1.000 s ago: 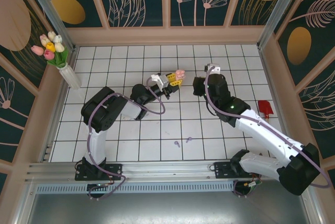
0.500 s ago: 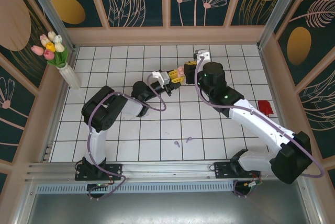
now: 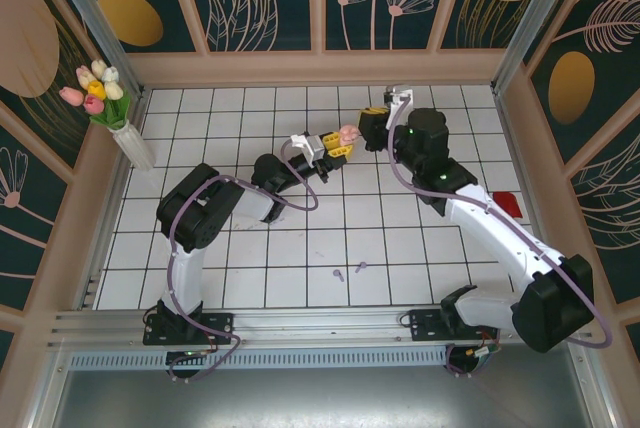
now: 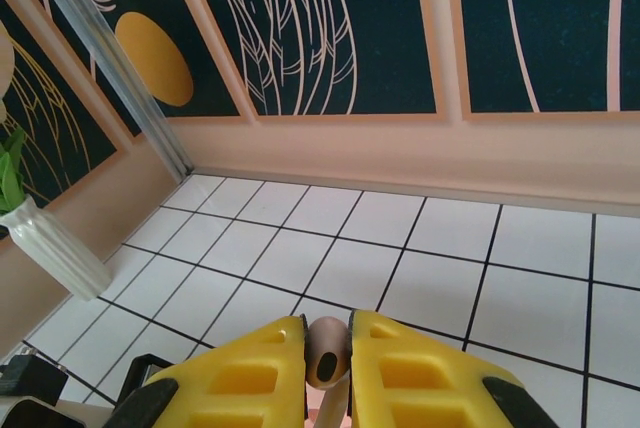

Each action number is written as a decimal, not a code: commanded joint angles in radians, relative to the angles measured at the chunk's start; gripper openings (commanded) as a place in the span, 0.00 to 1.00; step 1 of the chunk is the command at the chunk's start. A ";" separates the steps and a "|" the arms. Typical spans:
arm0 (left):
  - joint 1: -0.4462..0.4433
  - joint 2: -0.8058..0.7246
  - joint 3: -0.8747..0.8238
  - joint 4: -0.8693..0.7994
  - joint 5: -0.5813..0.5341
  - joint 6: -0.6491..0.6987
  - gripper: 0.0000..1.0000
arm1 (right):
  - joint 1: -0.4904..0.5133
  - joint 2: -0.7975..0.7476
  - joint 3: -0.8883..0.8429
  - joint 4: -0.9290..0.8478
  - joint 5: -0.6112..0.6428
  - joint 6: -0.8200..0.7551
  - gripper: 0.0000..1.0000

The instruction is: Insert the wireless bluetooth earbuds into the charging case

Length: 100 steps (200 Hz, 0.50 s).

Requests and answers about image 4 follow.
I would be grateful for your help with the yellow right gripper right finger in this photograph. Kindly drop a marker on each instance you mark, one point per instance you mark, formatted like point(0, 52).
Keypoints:
point(425, 378)

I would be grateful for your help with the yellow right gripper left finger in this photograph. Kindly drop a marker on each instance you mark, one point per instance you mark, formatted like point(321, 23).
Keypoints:
point(240, 373)

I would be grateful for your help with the pink earbud charging case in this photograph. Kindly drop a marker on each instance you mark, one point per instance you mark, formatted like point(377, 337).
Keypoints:
point(312, 410)

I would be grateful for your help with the white ribbed vase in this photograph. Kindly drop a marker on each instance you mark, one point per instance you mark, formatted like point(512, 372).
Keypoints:
point(55, 258)

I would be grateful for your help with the artificial tulip bouquet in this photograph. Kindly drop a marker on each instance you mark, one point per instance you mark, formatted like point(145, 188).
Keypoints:
point(11, 173)

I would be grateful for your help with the aluminium frame post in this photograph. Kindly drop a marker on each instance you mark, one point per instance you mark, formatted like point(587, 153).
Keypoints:
point(127, 83)

